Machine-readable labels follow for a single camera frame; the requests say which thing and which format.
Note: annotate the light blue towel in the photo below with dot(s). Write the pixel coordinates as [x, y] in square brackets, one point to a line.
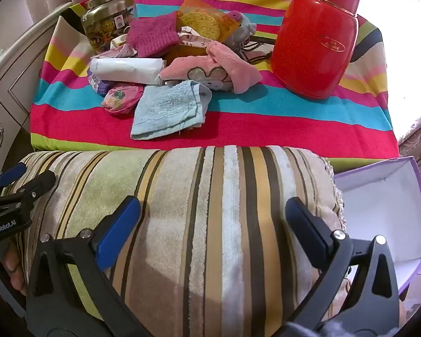
[164, 110]

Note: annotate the grey plush toy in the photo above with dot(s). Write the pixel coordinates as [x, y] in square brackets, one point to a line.
[241, 36]

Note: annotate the striped beige cushion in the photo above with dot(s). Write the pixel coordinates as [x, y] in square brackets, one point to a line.
[212, 254]

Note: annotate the purple white storage box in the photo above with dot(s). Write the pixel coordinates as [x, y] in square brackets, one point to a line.
[385, 198]

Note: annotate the white pink patterned cloth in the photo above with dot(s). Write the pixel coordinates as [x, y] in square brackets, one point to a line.
[189, 37]

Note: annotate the pink round floral pouch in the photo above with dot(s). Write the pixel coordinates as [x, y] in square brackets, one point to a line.
[122, 98]

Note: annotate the pink cartoon towel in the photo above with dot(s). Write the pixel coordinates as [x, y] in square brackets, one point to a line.
[219, 69]

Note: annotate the white tissue pack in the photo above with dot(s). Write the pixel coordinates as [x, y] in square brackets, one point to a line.
[143, 71]

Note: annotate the purple striped sock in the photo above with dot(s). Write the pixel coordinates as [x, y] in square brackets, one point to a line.
[99, 86]

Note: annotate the red thermos flask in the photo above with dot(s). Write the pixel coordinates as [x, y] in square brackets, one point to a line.
[314, 45]

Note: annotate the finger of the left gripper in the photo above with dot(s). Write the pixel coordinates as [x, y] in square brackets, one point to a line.
[34, 189]
[12, 174]

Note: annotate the magenta knitted glove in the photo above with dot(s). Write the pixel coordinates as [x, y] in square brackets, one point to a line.
[153, 36]

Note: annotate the person's left hand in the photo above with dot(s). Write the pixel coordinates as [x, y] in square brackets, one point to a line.
[12, 264]

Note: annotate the striped colourful table cloth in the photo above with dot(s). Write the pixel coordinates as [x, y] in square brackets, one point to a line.
[353, 122]

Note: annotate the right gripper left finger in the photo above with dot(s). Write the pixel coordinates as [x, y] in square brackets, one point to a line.
[69, 293]

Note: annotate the yellow sponge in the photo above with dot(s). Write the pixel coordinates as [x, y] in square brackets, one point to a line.
[206, 20]

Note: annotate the gold lid snack jar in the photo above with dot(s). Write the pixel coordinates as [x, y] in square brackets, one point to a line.
[105, 20]

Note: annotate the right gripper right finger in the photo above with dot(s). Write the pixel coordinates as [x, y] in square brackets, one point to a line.
[371, 307]

